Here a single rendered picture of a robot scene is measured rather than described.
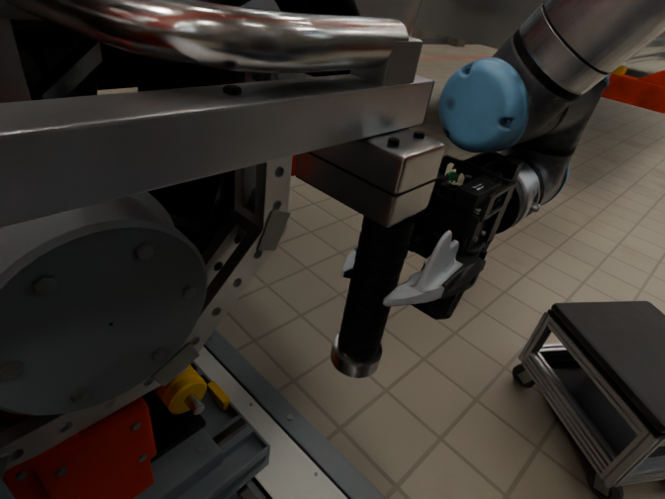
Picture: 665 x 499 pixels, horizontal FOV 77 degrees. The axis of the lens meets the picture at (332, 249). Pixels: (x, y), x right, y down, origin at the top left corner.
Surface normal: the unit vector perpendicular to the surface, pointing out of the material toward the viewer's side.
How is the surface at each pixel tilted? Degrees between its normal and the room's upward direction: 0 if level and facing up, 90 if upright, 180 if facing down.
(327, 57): 103
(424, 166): 90
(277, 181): 90
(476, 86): 90
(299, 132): 90
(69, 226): 4
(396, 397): 0
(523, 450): 0
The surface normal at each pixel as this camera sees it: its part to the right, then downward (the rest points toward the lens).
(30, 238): -0.09, -0.67
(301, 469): 0.14, -0.82
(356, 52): 0.67, 0.64
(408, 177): 0.72, 0.47
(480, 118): -0.74, 0.29
